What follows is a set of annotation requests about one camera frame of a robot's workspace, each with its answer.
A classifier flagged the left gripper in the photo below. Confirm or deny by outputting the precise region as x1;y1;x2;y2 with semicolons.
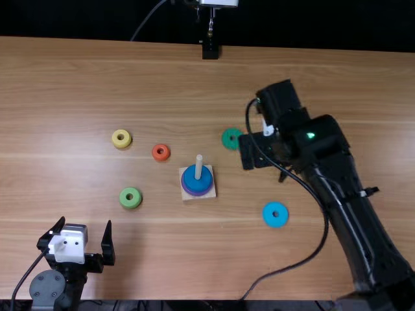
36;216;116;275

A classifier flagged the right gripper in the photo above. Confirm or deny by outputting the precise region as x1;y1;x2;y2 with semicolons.
238;78;309;172

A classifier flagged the wooden peg base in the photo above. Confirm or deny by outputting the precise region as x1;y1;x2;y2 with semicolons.
178;154;217;202

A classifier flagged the black clamp stand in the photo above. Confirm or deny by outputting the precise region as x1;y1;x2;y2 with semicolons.
196;6;220;60

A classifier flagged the silver mounted device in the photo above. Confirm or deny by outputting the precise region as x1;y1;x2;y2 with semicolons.
198;0;240;8

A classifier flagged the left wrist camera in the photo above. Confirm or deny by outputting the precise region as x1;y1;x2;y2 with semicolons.
47;224;89;264

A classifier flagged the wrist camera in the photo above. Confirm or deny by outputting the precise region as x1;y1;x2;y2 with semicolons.
261;118;276;137
47;224;89;264

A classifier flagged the dark green ring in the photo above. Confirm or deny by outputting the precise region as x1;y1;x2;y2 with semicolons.
221;128;244;152

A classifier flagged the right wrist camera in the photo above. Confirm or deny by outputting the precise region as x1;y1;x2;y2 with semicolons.
261;118;276;137

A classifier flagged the light green ring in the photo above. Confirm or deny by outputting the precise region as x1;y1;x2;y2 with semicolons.
119;187;143;210

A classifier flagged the dark blue ring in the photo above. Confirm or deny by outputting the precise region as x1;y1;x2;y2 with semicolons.
180;164;214;194

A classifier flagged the purple ring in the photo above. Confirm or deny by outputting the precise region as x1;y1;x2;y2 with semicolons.
180;174;215;197

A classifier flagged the light blue ring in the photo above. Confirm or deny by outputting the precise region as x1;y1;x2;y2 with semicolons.
261;202;289;229

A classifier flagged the black cable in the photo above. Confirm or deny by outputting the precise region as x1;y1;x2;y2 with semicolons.
10;251;46;311
239;97;330;301

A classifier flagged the orange ring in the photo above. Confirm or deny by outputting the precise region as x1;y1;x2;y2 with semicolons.
151;144;171;162

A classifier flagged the yellow ring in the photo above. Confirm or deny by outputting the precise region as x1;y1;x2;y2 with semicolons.
111;129;133;149

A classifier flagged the thin grey cable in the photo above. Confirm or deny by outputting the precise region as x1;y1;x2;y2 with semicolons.
129;0;171;42

